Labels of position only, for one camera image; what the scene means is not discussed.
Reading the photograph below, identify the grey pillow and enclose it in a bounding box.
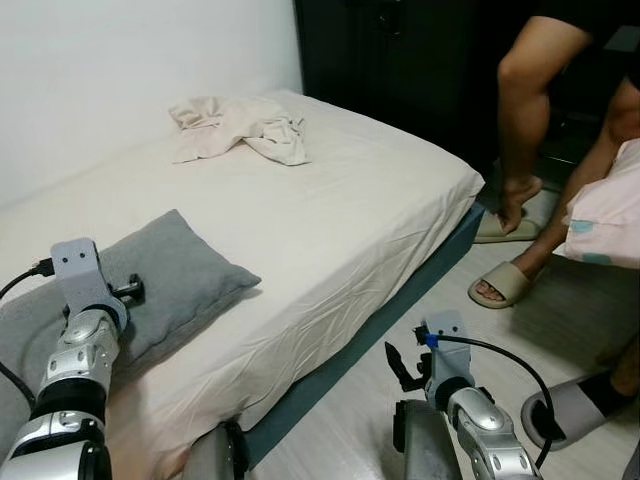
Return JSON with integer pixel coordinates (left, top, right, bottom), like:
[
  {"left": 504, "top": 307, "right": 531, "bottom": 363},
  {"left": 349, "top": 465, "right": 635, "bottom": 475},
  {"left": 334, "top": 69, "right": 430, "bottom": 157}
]
[{"left": 0, "top": 208, "right": 263, "bottom": 441}]

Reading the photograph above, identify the grey robot right leg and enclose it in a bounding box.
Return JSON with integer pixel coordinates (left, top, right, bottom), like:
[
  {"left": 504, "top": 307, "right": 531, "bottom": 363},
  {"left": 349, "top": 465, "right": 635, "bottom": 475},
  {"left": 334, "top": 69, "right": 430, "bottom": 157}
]
[{"left": 392, "top": 400, "right": 466, "bottom": 480}]

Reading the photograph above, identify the grey robot leg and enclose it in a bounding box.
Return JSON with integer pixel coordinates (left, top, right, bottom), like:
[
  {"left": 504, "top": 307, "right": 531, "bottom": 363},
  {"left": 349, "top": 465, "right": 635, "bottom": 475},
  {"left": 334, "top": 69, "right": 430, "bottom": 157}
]
[
  {"left": 392, "top": 400, "right": 466, "bottom": 480},
  {"left": 180, "top": 420, "right": 251, "bottom": 480}
]

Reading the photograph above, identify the beige slipper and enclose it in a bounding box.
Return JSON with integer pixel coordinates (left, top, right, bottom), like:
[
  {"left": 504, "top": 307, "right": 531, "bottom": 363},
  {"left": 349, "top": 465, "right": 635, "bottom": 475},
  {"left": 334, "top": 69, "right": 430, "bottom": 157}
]
[
  {"left": 473, "top": 190, "right": 561, "bottom": 244},
  {"left": 468, "top": 262, "right": 536, "bottom": 309}
]

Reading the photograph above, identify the grey slipper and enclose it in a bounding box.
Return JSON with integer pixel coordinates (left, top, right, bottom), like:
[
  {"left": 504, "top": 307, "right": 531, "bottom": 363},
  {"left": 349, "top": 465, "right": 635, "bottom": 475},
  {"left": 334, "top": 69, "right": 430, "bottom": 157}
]
[{"left": 520, "top": 378, "right": 606, "bottom": 451}]

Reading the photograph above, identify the cream sheeted mattress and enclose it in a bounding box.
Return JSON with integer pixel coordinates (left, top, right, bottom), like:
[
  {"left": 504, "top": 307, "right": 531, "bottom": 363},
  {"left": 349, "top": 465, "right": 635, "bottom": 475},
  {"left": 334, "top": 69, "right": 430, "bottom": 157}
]
[{"left": 0, "top": 88, "right": 486, "bottom": 480}]

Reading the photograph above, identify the person with black sock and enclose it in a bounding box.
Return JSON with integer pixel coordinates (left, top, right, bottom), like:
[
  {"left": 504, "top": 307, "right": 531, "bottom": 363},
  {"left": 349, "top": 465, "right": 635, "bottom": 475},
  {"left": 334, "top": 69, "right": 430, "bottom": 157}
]
[{"left": 575, "top": 335, "right": 640, "bottom": 416}]

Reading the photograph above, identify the grey robot left leg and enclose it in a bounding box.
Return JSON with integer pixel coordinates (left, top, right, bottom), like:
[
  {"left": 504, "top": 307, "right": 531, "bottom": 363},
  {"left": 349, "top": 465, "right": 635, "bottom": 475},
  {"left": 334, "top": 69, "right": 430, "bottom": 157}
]
[{"left": 180, "top": 420, "right": 251, "bottom": 480}]

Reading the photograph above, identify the crumpled beige cloth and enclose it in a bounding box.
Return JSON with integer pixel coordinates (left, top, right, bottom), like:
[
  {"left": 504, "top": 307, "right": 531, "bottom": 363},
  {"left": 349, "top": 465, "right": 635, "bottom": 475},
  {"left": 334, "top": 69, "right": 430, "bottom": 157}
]
[{"left": 167, "top": 95, "right": 311, "bottom": 167}]

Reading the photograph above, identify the person in black shorts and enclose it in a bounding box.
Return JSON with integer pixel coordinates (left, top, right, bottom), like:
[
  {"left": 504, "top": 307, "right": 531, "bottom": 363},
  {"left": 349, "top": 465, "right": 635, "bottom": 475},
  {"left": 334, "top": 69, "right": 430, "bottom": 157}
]
[{"left": 475, "top": 0, "right": 640, "bottom": 306}]

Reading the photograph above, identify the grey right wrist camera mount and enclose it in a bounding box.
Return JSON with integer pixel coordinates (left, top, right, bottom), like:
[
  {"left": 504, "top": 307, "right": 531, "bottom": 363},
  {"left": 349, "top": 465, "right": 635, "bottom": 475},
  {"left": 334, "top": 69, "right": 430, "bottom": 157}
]
[{"left": 418, "top": 310, "right": 476, "bottom": 386}]

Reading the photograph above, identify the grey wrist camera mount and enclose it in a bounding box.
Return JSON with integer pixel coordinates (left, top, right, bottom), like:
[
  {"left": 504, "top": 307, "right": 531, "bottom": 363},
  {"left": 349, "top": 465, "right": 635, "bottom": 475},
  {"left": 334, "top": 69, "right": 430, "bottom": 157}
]
[
  {"left": 418, "top": 310, "right": 476, "bottom": 386},
  {"left": 50, "top": 238, "right": 129, "bottom": 326}
]

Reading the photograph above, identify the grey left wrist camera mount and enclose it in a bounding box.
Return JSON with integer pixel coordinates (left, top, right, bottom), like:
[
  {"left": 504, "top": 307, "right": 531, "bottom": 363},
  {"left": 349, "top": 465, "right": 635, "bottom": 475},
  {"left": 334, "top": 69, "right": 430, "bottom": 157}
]
[{"left": 50, "top": 238, "right": 129, "bottom": 326}]

